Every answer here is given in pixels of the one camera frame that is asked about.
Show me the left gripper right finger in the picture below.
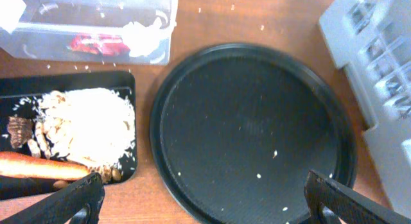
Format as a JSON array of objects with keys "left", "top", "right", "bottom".
[{"left": 304, "top": 170, "right": 410, "bottom": 224}]

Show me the white tissue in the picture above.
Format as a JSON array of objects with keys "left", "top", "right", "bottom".
[{"left": 121, "top": 17, "right": 170, "bottom": 58}]

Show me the black rectangular tray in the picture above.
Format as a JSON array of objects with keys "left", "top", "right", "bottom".
[{"left": 1, "top": 71, "right": 136, "bottom": 200}]

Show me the grey dishwasher rack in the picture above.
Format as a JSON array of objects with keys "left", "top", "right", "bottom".
[{"left": 319, "top": 0, "right": 410, "bottom": 217}]

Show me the round black tray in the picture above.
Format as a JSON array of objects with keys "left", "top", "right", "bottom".
[{"left": 149, "top": 44, "right": 356, "bottom": 223}]

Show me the red snack wrapper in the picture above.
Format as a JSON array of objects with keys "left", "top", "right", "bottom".
[{"left": 67, "top": 34, "right": 130, "bottom": 56}]

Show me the brown food lump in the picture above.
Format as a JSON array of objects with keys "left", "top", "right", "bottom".
[{"left": 6, "top": 117, "right": 33, "bottom": 149}]

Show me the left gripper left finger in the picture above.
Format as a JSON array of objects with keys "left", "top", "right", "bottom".
[{"left": 1, "top": 173, "right": 105, "bottom": 223}]

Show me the rice and peanut shell pile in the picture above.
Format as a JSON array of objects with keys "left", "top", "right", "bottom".
[{"left": 27, "top": 88, "right": 136, "bottom": 183}]

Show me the orange carrot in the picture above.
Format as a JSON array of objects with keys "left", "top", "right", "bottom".
[{"left": 1, "top": 151, "right": 89, "bottom": 180}]

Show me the clear plastic bin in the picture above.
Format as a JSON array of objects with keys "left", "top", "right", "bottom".
[{"left": 1, "top": 0, "right": 179, "bottom": 65}]

